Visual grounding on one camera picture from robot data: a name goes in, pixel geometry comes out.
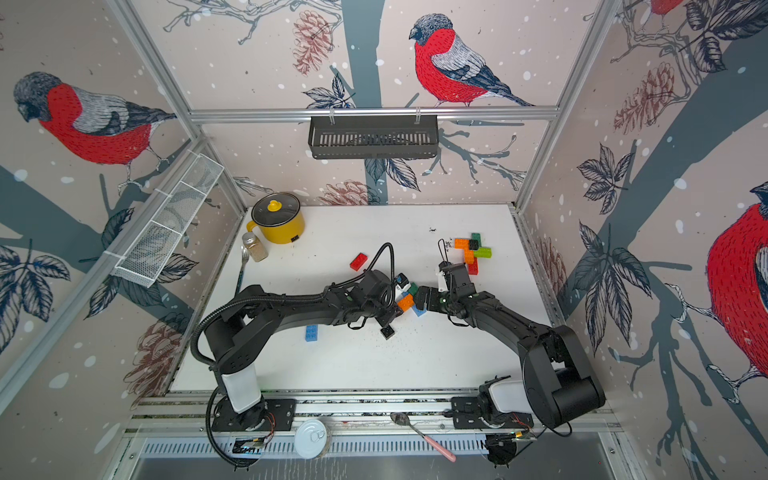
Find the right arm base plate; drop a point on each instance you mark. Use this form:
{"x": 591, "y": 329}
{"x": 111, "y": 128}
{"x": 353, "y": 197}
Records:
{"x": 468, "y": 413}

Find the black small lego brick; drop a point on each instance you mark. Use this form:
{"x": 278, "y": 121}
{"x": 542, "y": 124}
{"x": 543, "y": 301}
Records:
{"x": 387, "y": 332}

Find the lime green lego brick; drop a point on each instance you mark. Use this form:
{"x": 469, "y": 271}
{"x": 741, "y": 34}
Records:
{"x": 483, "y": 252}

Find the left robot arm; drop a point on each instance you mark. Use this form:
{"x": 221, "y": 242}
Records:
{"x": 230, "y": 339}

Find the pink handled spoon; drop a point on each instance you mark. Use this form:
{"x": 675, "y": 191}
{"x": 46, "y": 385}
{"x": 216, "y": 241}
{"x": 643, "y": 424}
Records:
{"x": 402, "y": 419}

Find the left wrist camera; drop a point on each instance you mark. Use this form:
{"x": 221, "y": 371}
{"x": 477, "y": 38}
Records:
{"x": 402, "y": 286}

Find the white round lid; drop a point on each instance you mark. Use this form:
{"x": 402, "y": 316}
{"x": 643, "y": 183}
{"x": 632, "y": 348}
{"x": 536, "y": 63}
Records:
{"x": 311, "y": 439}

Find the black wire shelf basket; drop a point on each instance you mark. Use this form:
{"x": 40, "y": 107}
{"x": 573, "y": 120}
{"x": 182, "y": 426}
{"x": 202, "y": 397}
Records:
{"x": 374, "y": 137}

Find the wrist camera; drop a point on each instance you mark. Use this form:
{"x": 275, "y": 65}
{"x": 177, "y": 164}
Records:
{"x": 441, "y": 276}
{"x": 402, "y": 286}

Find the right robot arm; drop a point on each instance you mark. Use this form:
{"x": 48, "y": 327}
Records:
{"x": 559, "y": 382}

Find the white wire wall basket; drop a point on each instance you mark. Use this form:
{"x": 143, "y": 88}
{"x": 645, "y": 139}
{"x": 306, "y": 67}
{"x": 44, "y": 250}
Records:
{"x": 178, "y": 202}

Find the teal handled spoon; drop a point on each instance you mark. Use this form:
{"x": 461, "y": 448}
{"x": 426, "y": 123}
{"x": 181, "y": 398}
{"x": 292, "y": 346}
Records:
{"x": 245, "y": 257}

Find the light blue lego brick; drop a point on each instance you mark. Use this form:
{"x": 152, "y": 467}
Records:
{"x": 419, "y": 311}

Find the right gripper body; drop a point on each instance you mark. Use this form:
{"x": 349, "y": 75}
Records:
{"x": 440, "y": 301}

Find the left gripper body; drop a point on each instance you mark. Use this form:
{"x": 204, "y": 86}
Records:
{"x": 380, "y": 310}

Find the yellow pot with lid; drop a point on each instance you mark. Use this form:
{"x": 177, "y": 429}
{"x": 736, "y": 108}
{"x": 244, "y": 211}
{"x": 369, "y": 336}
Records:
{"x": 278, "y": 217}

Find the red lego brick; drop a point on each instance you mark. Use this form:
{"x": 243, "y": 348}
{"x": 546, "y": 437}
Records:
{"x": 473, "y": 268}
{"x": 358, "y": 262}

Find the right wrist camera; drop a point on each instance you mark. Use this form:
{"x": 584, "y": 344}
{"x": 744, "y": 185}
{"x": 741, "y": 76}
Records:
{"x": 441, "y": 276}

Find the small glass jar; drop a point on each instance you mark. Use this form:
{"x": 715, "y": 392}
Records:
{"x": 254, "y": 247}

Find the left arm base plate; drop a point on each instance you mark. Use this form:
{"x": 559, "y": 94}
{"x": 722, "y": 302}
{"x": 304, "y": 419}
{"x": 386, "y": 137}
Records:
{"x": 270, "y": 414}

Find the red lego brick back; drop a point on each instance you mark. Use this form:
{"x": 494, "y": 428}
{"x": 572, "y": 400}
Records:
{"x": 358, "y": 262}

